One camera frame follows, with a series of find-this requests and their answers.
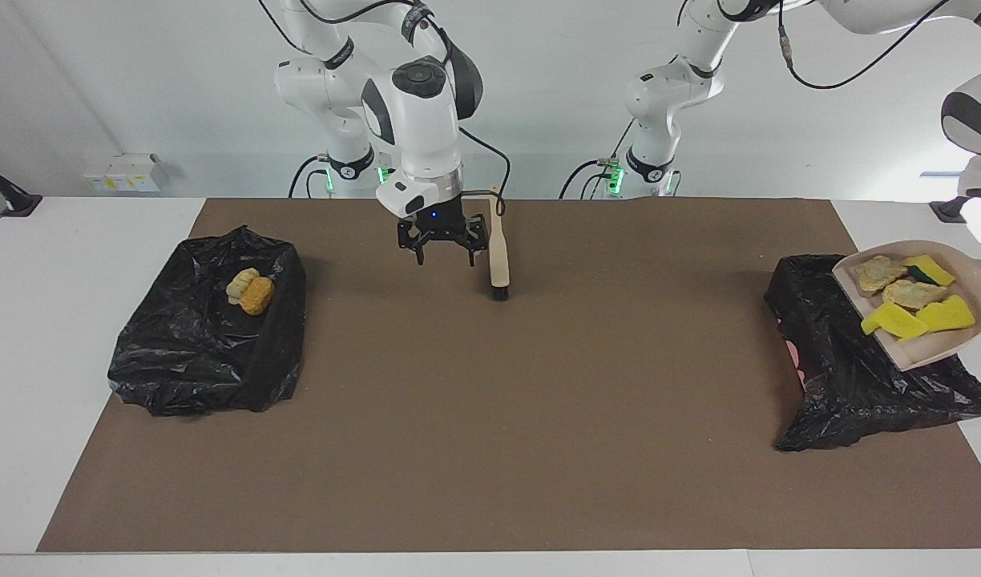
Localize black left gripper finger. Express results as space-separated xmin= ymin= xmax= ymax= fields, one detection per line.
xmin=465 ymin=215 xmax=490 ymax=268
xmin=398 ymin=224 xmax=426 ymax=265

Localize beige hand brush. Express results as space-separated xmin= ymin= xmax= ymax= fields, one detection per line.
xmin=487 ymin=186 xmax=511 ymax=302

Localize orange brown sponge chunk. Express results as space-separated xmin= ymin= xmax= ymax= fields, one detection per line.
xmin=240 ymin=276 xmax=276 ymax=317

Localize pale orange sponge chunk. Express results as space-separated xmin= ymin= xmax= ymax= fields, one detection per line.
xmin=224 ymin=268 xmax=260 ymax=305

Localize pale beige sponge chunk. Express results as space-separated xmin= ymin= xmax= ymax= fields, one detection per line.
xmin=854 ymin=255 xmax=908 ymax=294

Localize jagged yellow green sponge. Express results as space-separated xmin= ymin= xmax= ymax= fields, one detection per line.
xmin=861 ymin=301 xmax=931 ymax=340

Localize yellow green sponge strip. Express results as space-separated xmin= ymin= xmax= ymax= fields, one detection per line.
xmin=903 ymin=254 xmax=958 ymax=288

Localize beige plastic dustpan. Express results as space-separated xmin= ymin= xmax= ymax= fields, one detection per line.
xmin=832 ymin=240 xmax=981 ymax=372

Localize torn black bag lined bin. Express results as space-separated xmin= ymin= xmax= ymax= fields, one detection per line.
xmin=764 ymin=253 xmax=981 ymax=452

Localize brown table mat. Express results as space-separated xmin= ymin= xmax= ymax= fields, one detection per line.
xmin=36 ymin=198 xmax=981 ymax=553

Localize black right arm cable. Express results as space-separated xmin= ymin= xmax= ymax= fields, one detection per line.
xmin=258 ymin=0 xmax=511 ymax=217

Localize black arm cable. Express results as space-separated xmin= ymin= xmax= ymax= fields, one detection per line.
xmin=258 ymin=0 xmax=511 ymax=217
xmin=775 ymin=0 xmax=952 ymax=91

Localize black left base cable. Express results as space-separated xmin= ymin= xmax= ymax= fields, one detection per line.
xmin=559 ymin=124 xmax=640 ymax=200

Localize black base cable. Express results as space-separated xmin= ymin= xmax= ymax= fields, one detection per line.
xmin=559 ymin=124 xmax=640 ymax=200
xmin=289 ymin=155 xmax=333 ymax=199

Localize black right base cable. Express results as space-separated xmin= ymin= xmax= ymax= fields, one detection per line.
xmin=289 ymin=155 xmax=333 ymax=199

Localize white wall socket boxes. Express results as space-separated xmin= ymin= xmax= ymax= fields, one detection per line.
xmin=84 ymin=154 xmax=161 ymax=193

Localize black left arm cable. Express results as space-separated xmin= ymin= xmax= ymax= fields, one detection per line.
xmin=775 ymin=0 xmax=952 ymax=91

